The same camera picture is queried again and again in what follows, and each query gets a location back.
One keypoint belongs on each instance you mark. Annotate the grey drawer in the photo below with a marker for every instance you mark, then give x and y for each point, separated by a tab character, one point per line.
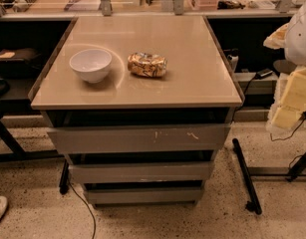
141	172
129	196
139	138

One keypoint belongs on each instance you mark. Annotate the grey middle drawer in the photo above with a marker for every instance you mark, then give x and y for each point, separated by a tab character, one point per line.
141	172

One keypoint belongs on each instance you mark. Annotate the white bowl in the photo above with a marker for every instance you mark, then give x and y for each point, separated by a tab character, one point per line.
91	65

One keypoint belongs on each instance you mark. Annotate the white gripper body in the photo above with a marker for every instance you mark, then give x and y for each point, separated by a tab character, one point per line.
300	42

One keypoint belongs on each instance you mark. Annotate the dark round stool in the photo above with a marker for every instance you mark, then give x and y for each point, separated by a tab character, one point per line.
284	66

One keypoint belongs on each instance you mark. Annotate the grey top drawer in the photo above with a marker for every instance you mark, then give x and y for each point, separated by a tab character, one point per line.
139	138

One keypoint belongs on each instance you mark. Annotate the black power adapter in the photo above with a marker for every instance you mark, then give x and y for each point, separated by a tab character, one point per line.
263	74

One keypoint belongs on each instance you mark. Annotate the grey bottom drawer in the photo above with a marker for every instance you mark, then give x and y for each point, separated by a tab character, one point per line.
129	196

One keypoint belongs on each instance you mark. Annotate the crushed gold can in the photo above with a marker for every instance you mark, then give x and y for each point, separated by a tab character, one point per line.
147	65

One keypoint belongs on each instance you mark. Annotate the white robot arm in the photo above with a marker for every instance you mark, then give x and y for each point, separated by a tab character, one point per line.
292	38

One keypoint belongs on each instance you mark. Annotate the grey drawer cabinet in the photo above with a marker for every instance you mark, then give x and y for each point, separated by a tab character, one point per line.
197	88

